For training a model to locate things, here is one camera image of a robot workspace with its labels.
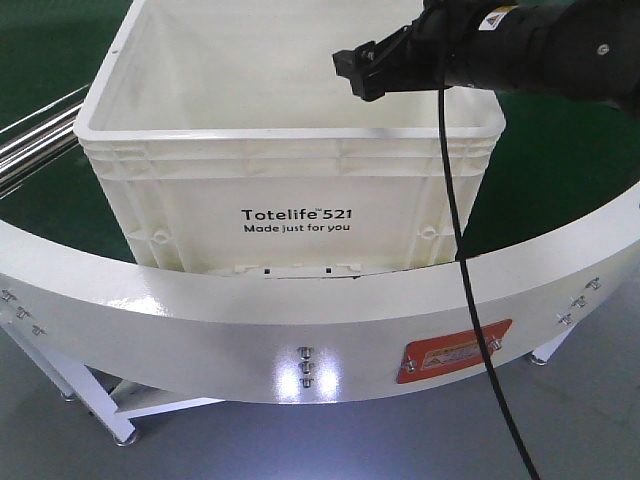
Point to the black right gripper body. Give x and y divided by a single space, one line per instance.
423 49

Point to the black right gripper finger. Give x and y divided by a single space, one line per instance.
372 81
350 63

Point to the white plastic tote box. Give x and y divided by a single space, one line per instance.
226 144

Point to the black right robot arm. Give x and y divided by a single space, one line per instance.
587 51

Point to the white curved conveyor rim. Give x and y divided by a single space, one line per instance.
276 340

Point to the orange warning label plate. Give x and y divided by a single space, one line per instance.
434 357

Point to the steel roller bars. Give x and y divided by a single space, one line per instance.
32 149

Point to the white conveyor support frame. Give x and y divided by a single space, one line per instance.
115 409

